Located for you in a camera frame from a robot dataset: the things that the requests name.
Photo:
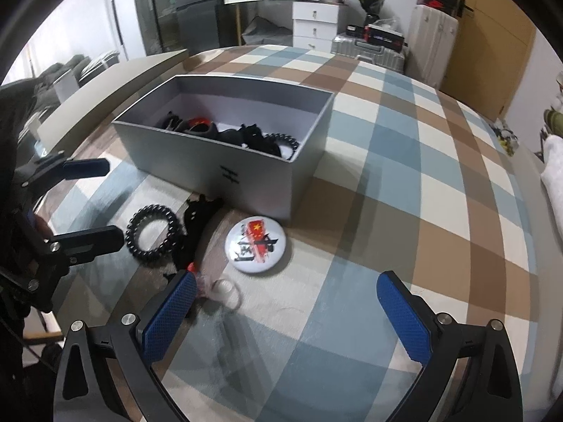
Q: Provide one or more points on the plaid bed cover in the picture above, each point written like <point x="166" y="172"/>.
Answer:
<point x="412" y="181"/>

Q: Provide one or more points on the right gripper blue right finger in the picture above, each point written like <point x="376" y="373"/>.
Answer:
<point x="490" y="389"/>

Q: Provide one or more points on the grey open cardboard box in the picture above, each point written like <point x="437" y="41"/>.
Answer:
<point x="271" y="139"/>

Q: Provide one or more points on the dark grey refrigerator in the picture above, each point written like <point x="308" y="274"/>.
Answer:
<point x="197" y="22"/>

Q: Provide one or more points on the glass door wardrobe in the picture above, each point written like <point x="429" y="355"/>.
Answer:
<point x="151" y="35"/>

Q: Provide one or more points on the white upright suitcase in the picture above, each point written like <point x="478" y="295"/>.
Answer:
<point x="430" y="41"/>

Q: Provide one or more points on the black red box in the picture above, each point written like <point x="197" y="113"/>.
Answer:
<point x="378" y="36"/>

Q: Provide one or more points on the olive green rolled blanket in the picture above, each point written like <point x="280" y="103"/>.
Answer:
<point x="553" y="120"/>

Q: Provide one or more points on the person's left hand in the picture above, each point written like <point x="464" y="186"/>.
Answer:
<point x="41" y="224"/>

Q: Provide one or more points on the white drawer cabinet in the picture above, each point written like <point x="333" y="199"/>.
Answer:
<point x="315" y="25"/>

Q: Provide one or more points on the green flower bouquet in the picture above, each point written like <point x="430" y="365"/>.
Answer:
<point x="372" y="9"/>

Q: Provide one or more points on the silver lying suitcase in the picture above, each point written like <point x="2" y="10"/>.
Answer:
<point x="358" y="49"/>

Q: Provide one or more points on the wooden door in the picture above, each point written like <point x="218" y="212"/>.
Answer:
<point x="492" y="49"/>

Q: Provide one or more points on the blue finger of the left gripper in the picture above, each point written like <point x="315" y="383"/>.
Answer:
<point x="75" y="169"/>
<point x="80" y="247"/>

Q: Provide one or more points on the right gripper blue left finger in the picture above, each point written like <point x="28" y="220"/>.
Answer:
<point x="85" y="389"/>

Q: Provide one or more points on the white rolled blanket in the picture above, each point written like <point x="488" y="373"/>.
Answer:
<point x="552" y="176"/>

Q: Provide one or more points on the white China flag badge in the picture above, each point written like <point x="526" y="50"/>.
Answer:
<point x="255" y="244"/>

